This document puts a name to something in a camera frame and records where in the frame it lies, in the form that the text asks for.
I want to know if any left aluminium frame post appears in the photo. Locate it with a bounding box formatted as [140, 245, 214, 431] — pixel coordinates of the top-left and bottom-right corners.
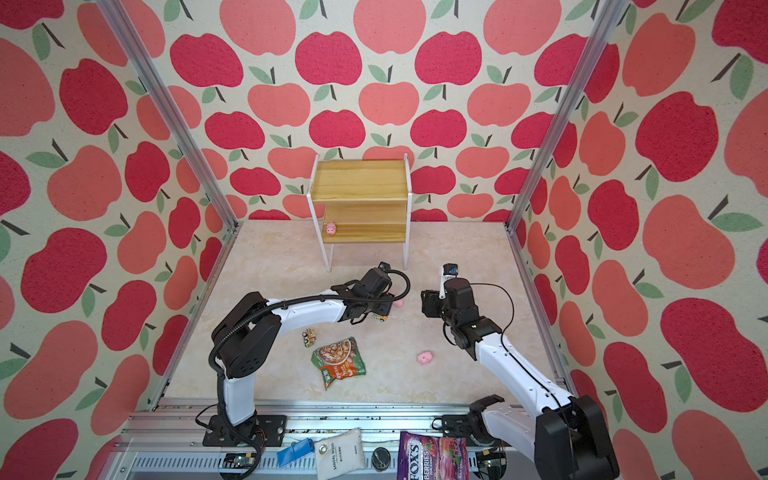
[97, 1, 240, 235]

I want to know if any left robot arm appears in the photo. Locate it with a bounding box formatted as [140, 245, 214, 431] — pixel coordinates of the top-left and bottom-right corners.
[198, 262, 411, 450]

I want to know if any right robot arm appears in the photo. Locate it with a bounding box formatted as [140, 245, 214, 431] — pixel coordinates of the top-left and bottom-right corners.
[421, 277, 620, 479]

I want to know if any aluminium frame post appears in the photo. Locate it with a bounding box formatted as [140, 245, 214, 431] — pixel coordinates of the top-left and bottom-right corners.
[505, 0, 629, 240]
[97, 1, 240, 235]

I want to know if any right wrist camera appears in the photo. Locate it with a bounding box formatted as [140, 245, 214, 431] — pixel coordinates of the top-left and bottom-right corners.
[439, 263, 458, 299]

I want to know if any green snack bag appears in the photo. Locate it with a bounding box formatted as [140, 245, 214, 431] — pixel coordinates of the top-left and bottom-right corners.
[311, 337, 367, 390]

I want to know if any wooden two-tier shelf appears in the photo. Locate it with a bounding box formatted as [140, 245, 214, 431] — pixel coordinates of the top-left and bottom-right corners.
[305, 154, 414, 272]

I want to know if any right aluminium frame post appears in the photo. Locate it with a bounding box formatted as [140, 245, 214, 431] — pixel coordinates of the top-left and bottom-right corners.
[505, 0, 629, 240]

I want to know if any round metal can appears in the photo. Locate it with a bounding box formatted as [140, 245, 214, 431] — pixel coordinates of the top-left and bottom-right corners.
[370, 447, 392, 473]

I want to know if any white paper packet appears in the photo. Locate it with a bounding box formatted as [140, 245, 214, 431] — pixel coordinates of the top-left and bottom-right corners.
[314, 428, 366, 480]

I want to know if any blue card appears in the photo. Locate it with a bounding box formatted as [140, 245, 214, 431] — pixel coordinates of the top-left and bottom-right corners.
[277, 438, 314, 468]

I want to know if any purple Fox's candy bag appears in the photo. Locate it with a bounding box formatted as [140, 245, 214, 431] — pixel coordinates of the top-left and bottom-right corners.
[397, 431, 471, 480]

